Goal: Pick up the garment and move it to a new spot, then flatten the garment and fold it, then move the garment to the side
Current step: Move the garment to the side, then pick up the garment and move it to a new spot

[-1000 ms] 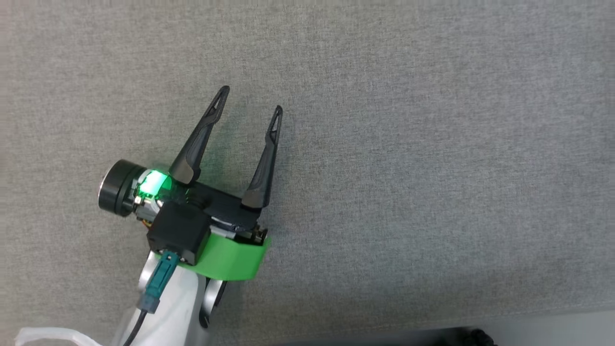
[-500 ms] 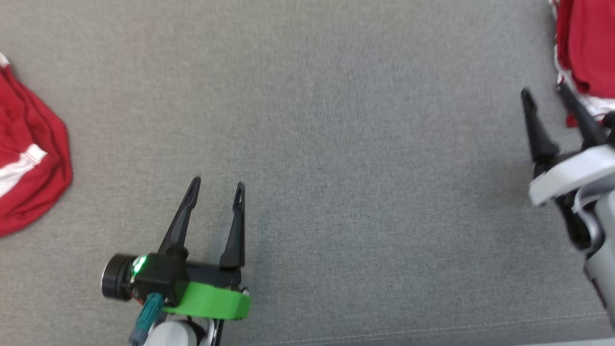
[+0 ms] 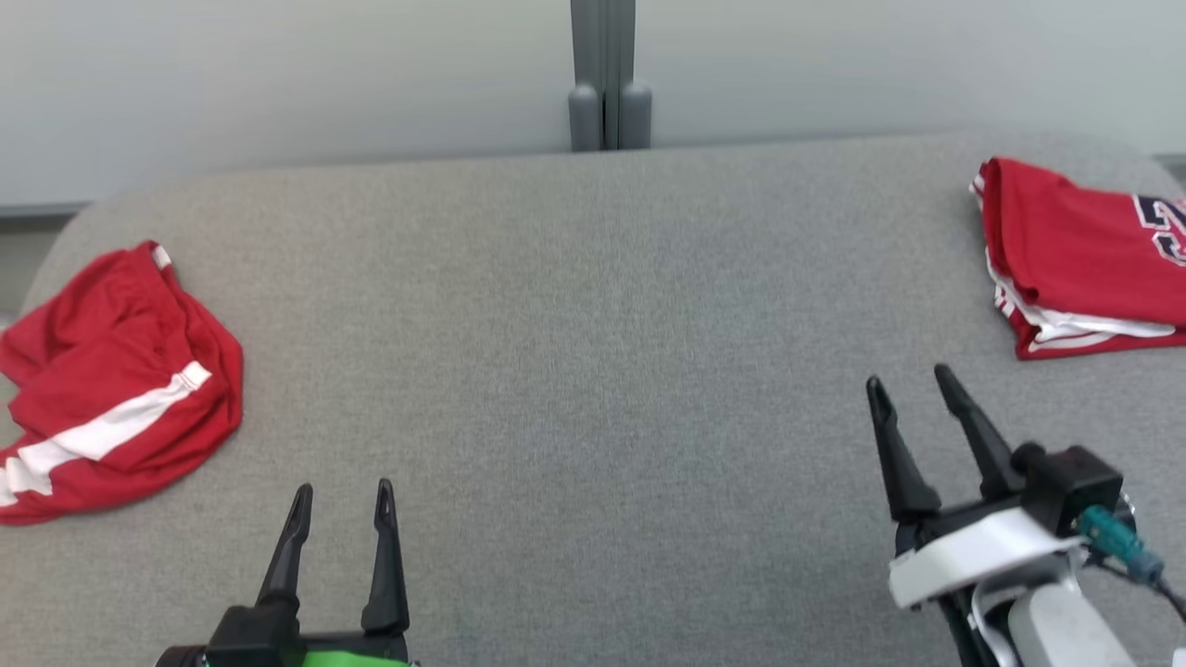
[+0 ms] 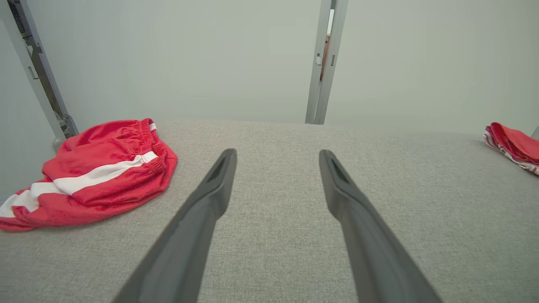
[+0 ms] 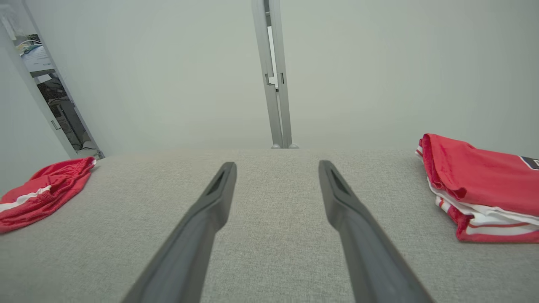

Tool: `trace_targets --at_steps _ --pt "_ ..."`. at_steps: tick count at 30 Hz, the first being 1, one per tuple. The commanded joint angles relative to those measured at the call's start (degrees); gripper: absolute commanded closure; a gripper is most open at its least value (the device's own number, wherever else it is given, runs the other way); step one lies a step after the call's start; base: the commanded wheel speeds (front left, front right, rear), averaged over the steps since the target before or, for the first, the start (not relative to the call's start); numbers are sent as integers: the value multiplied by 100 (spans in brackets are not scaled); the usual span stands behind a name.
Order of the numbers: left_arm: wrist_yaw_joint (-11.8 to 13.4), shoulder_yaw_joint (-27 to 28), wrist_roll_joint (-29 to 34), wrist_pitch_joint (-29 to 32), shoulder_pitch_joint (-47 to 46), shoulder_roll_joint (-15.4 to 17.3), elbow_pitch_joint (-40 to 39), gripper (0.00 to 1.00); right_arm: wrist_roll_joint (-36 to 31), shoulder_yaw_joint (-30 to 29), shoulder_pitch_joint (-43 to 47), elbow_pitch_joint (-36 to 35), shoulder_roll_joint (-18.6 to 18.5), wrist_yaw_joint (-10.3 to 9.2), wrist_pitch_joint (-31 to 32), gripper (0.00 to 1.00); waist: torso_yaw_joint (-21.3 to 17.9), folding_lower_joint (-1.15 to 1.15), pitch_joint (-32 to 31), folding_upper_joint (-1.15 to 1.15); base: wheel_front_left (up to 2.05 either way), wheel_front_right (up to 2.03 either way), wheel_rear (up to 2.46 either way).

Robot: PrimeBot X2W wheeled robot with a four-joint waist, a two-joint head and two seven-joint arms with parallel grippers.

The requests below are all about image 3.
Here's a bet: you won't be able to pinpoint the grey vertical wall post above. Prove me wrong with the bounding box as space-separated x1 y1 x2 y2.
570 0 637 152

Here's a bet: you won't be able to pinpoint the red shorts with white stripe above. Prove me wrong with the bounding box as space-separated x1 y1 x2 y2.
0 240 246 528

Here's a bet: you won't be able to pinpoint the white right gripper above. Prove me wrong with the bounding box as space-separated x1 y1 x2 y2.
865 362 1086 610

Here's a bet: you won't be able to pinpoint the red white basketball jersey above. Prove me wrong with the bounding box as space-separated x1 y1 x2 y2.
969 157 1186 361

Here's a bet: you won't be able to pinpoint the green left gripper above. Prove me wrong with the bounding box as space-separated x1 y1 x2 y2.
257 478 414 667

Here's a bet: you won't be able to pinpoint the teal right camera connector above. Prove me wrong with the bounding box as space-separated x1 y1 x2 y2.
1075 504 1167 585

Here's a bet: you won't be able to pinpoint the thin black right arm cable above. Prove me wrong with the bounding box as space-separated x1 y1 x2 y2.
1149 563 1186 623

